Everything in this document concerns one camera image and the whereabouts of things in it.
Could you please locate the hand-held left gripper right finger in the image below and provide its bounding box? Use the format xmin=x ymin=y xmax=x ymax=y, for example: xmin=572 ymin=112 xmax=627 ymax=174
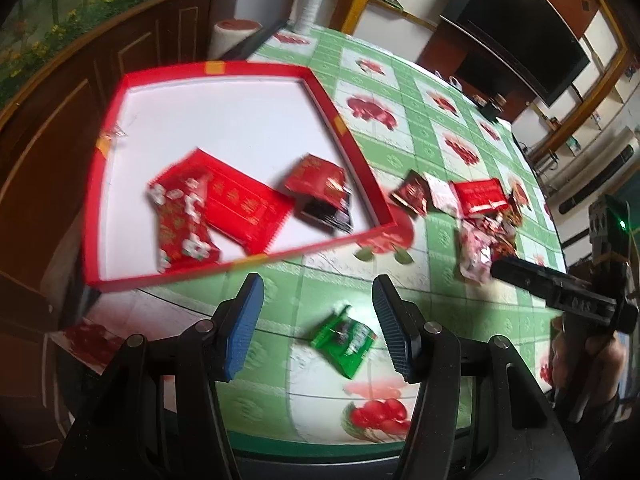
xmin=372 ymin=274 xmax=583 ymax=480

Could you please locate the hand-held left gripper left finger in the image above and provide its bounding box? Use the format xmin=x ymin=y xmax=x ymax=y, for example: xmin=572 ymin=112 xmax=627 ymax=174
xmin=52 ymin=272 xmax=266 ymax=480

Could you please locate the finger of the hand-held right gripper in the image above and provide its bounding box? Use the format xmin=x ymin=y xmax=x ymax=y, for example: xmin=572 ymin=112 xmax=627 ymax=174
xmin=489 ymin=255 xmax=560 ymax=307

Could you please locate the green snack packet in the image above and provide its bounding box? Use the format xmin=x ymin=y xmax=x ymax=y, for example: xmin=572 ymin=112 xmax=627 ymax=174
xmin=309 ymin=304 xmax=379 ymax=380

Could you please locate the pink white snack packet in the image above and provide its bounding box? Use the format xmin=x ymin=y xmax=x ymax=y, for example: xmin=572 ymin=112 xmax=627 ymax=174
xmin=459 ymin=220 xmax=501 ymax=287

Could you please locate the red white patterned snack packet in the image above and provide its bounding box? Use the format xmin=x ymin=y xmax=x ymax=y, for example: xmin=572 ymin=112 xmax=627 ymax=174
xmin=470 ymin=214 xmax=516 ymax=238

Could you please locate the dark brown gold snack packet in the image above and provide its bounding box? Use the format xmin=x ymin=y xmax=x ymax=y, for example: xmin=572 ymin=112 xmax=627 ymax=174
xmin=505 ymin=179 xmax=525 ymax=226

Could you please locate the red gold-print snack packet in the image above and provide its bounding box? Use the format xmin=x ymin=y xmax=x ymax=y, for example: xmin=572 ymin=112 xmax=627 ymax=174
xmin=449 ymin=178 xmax=507 ymax=220

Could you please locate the plain white snack packet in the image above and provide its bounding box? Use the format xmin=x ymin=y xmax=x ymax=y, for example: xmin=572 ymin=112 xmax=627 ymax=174
xmin=425 ymin=176 xmax=460 ymax=217

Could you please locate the red flower-print snack packet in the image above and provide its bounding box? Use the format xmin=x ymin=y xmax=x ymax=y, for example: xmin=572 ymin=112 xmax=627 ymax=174
xmin=284 ymin=154 xmax=349 ymax=211
xmin=146 ymin=172 xmax=222 ymax=275

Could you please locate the large red snack packet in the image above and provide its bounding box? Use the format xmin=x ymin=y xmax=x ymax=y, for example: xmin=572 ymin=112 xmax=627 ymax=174
xmin=150 ymin=147 xmax=297 ymax=257

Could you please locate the black snack packet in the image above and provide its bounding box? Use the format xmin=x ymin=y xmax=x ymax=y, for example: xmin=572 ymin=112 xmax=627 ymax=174
xmin=299 ymin=192 xmax=354 ymax=235

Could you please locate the red cardboard box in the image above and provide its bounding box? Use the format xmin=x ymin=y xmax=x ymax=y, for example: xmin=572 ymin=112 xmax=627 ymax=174
xmin=81 ymin=60 xmax=401 ymax=295

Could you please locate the person's right hand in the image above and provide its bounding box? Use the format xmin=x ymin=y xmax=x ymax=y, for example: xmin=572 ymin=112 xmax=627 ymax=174
xmin=550 ymin=316 xmax=628 ymax=411

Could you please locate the white air conditioner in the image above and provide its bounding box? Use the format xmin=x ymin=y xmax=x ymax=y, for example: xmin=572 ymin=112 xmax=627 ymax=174
xmin=542 ymin=126 xmax=640 ymax=216

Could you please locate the small dark glass bottle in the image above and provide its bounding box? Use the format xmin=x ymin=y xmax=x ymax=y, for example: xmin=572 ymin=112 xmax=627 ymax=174
xmin=477 ymin=94 xmax=506 ymax=122

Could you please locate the green fruit-print tablecloth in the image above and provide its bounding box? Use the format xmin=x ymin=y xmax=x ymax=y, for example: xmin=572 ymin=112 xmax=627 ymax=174
xmin=50 ymin=25 xmax=571 ymax=461

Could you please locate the black flat television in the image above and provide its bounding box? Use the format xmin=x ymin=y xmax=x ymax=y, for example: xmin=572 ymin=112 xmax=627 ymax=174
xmin=440 ymin=0 xmax=591 ymax=108

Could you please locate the wooden television stand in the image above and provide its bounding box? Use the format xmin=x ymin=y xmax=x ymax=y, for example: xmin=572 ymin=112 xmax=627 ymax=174
xmin=415 ymin=15 xmax=538 ymax=123

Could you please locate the dark wooden cabinet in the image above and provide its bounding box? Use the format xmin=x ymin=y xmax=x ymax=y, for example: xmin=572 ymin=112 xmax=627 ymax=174
xmin=0 ymin=0 xmax=223 ymax=461

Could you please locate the white red-topped cylinder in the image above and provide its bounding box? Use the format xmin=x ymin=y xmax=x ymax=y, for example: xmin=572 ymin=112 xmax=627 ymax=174
xmin=207 ymin=19 xmax=264 ymax=60

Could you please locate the white plastic bottle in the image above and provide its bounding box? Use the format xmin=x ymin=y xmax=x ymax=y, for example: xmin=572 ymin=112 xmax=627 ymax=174
xmin=294 ymin=0 xmax=326 ymax=33

